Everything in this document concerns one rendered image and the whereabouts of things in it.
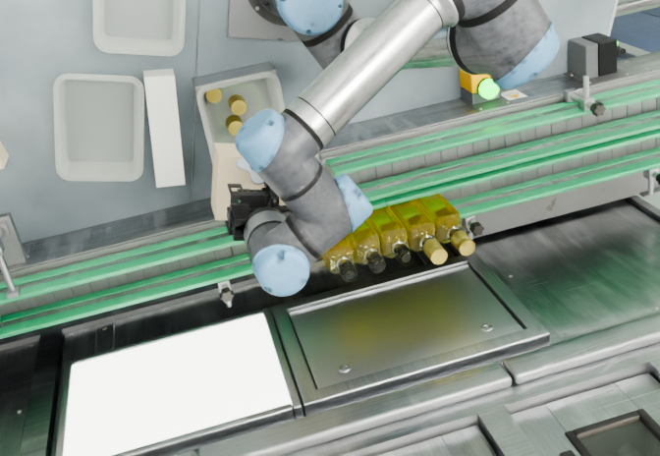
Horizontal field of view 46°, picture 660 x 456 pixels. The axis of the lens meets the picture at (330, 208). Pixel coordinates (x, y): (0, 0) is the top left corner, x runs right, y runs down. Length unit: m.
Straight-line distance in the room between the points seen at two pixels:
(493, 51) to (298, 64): 0.64
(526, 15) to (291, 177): 0.42
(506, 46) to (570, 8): 0.76
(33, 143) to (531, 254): 1.11
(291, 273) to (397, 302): 0.56
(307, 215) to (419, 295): 0.60
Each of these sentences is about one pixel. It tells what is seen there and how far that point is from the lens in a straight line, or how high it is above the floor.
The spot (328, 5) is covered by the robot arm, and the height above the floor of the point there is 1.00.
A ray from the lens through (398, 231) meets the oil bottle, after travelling 1.54.
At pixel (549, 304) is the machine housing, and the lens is 1.63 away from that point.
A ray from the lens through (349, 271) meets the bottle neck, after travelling 1.51.
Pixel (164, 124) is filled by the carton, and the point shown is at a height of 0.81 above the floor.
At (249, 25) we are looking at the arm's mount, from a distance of 1.67.
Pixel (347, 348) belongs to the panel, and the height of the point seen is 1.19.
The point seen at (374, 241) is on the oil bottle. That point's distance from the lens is 1.53.
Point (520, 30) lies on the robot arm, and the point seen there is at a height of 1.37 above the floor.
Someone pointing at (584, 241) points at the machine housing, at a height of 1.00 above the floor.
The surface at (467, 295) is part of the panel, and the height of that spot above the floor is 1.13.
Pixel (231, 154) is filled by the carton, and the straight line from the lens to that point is 1.36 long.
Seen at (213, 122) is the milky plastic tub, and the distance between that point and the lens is 1.70.
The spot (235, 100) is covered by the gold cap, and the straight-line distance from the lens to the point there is 1.65.
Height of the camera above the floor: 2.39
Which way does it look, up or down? 63 degrees down
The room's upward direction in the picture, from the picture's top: 149 degrees clockwise
